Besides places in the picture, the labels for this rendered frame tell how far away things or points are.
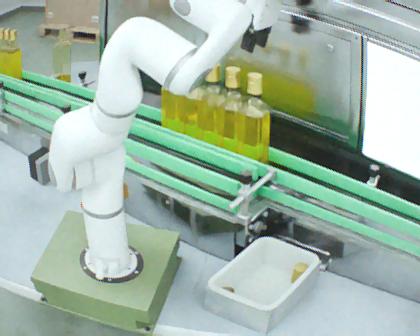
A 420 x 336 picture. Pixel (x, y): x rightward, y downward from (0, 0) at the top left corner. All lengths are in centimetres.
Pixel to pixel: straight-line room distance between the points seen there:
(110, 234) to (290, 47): 62
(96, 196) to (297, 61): 60
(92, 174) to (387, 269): 71
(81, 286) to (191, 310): 26
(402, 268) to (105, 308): 70
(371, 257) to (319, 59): 50
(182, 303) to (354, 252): 42
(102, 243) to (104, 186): 13
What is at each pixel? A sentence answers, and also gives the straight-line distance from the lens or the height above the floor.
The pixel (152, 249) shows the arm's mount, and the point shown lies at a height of 84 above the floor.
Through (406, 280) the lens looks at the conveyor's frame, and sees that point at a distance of 138.
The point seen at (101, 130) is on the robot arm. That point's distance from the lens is 106.
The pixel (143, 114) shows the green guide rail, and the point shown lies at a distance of 173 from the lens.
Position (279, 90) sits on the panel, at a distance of 154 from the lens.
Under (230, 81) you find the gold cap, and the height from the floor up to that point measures 113.
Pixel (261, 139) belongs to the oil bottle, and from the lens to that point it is 145.
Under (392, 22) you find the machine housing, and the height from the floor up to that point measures 138.
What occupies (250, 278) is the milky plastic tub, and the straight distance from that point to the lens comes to 141.
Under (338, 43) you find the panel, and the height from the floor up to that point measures 127.
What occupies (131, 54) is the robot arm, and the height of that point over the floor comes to 137.
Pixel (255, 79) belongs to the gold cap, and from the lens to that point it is 139.
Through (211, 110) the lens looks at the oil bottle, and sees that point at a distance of 148.
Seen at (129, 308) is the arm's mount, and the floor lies 84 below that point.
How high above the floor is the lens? 170
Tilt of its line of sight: 31 degrees down
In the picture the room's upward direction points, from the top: straight up
